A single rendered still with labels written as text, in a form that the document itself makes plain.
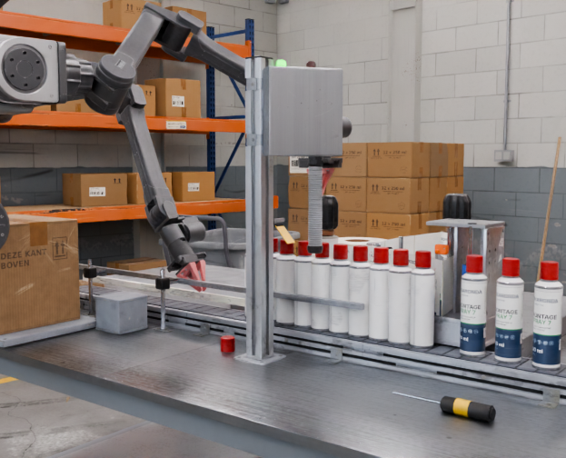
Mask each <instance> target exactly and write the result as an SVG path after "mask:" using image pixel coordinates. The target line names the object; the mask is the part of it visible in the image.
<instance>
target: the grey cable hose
mask: <svg viewBox="0 0 566 458"><path fill-rule="evenodd" d="M308 159H309V160H308V165H309V167H308V168H309V169H308V170H309V172H308V173H309V174H308V177H309V178H308V179H309V180H308V182H309V183H308V186H309V187H308V188H309V189H308V190H309V192H308V197H309V198H308V199H309V200H308V202H309V203H308V205H309V207H308V208H309V209H308V210H309V211H308V217H309V218H308V219H309V220H308V221H309V222H308V225H309V226H308V228H309V229H308V230H309V231H308V236H309V237H308V239H309V240H308V241H309V242H308V245H307V250H308V253H310V254H320V253H322V252H323V245H322V243H323V242H322V239H323V238H322V234H323V231H322V228H323V227H322V223H323V220H322V217H323V216H322V212H323V211H322V208H323V205H322V201H323V200H322V197H323V196H322V192H323V189H322V186H323V185H322V181H323V180H322V177H323V176H322V172H323V169H322V166H323V157H322V156H308Z"/></svg>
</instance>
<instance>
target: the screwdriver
mask: <svg viewBox="0 0 566 458"><path fill-rule="evenodd" d="M391 393H393V394H397V395H401V396H405V397H410V398H413V399H418V400H422V401H426V402H430V403H437V404H439V405H440V407H441V409H442V411H443V412H446V413H453V414H456V415H460V416H463V417H468V418H473V419H477V420H481V421H485V422H489V423H490V422H491V421H493V420H494V418H495V414H496V410H495V409H494V407H493V405H488V404H485V403H476V402H473V401H469V400H465V399H461V398H455V397H450V396H446V395H444V397H443V398H442V399H441V400H440V401H437V400H433V399H429V398H425V397H421V396H417V395H412V394H407V393H400V392H396V391H393V392H391Z"/></svg>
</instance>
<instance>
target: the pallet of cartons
mask: <svg viewBox="0 0 566 458"><path fill-rule="evenodd" d="M463 157H464V144H456V143H453V144H451V143H424V142H387V143H343V155H342V156H332V158H342V159H343V162H342V167H341V168H334V171H333V174H332V176H331V178H330V180H329V182H328V184H327V185H326V188H325V190H324V193H323V195H332V196H335V197H336V199H337V201H338V205H339V208H338V226H337V228H336V229H334V235H337V236H338V237H371V238H381V239H386V240H390V239H394V238H399V236H410V235H418V234H432V233H440V232H441V231H446V226H437V225H426V222H429V221H434V220H441V219H442V206H443V199H444V197H445V195H447V194H463ZM298 158H308V156H289V175H296V176H290V180H289V185H288V200H289V205H290V207H292V208H288V231H295V232H299V233H300V238H298V239H294V241H295V243H294V246H293V251H294V255H295V256H296V257H297V256H299V255H298V242H299V241H303V240H306V241H308V237H309V236H308V231H309V230H308V229H309V228H308V226H309V225H308V222H309V221H308V220H309V219H308V218H309V217H308V211H309V210H308V209H309V208H308V207H309V205H308V203H309V202H308V200H309V199H308V198H309V197H308V192H309V190H308V189H309V188H308V187H309V186H308V183H309V182H308V180H309V179H308V178H309V177H308V174H307V172H306V168H299V164H298Z"/></svg>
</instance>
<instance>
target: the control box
mask: <svg viewBox="0 0 566 458"><path fill-rule="evenodd" d="M263 155H264V156H342V155H343V70H342V69H341V68H321V67H296V66H272V65H270V66H268V67H265V68H264V69H263Z"/></svg>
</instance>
